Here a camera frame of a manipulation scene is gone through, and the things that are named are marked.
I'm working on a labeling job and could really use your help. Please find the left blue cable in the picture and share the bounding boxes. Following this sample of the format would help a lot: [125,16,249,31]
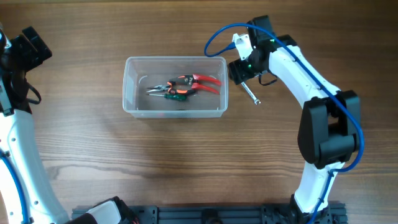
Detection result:
[0,149,32,224]

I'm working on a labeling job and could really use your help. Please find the right blue cable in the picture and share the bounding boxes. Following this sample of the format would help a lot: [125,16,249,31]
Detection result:
[203,22,365,224]

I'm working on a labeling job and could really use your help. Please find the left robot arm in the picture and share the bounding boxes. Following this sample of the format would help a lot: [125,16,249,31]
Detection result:
[1,27,140,223]

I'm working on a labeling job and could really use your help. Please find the green handled screwdriver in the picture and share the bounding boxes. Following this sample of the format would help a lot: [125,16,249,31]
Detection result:
[149,93,187,101]

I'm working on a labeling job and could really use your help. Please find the small silver wrench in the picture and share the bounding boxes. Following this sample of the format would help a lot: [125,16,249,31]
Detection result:
[241,82,261,105]

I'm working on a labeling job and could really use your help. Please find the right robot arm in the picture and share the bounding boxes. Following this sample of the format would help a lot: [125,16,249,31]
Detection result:
[228,16,364,223]

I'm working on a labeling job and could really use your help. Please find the orange black needle-nose pliers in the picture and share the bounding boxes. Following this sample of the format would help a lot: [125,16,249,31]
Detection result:
[147,82,196,96]

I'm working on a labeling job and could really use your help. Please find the clear plastic container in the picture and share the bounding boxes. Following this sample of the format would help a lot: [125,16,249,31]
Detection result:
[123,56,229,118]

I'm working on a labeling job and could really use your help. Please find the blue cable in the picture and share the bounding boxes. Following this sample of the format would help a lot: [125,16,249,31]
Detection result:
[0,149,32,224]
[203,22,365,224]

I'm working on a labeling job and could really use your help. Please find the red handled snips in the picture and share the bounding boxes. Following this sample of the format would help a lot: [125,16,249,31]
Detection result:
[169,74,221,95]

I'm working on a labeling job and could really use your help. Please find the red black handled screwdriver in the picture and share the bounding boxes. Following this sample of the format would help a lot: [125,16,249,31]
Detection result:
[157,110,187,118]

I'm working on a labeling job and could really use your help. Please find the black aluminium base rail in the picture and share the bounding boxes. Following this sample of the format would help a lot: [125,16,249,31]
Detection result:
[71,203,348,224]

